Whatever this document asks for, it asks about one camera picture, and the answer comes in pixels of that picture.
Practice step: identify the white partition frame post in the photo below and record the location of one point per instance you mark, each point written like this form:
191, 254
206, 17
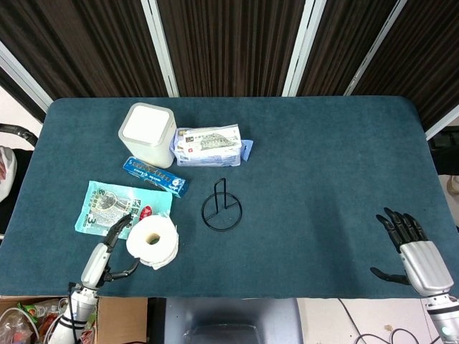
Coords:
159, 46
443, 123
374, 50
303, 46
21, 77

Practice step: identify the white plastic bag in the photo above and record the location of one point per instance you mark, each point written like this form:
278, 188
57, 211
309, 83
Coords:
6, 172

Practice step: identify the brown cardboard box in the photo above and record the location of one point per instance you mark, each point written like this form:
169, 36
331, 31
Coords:
122, 319

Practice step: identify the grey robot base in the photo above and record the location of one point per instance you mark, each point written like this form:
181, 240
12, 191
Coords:
233, 319

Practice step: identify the white toilet paper roll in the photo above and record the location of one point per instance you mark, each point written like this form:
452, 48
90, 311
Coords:
140, 243

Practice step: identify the black equipment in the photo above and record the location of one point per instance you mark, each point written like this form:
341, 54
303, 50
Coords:
446, 150

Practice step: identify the white square trash bin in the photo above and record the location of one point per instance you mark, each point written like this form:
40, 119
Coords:
145, 125

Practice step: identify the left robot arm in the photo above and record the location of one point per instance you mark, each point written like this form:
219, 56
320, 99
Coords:
77, 311

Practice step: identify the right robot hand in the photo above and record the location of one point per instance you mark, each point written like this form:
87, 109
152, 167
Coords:
425, 265

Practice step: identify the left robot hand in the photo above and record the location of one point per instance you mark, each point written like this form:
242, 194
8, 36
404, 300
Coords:
95, 265

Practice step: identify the teal snack packet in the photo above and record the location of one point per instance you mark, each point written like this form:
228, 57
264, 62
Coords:
100, 208

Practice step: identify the blue long cardboard box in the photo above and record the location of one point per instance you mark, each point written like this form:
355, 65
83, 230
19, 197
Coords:
154, 175

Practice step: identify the dark brown curtain panel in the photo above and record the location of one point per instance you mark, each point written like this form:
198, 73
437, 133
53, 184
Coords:
79, 46
423, 53
229, 46
337, 43

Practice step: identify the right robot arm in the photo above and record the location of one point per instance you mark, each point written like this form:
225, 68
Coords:
443, 315

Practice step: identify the purple wet wipes pack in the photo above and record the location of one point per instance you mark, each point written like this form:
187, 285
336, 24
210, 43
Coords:
208, 154

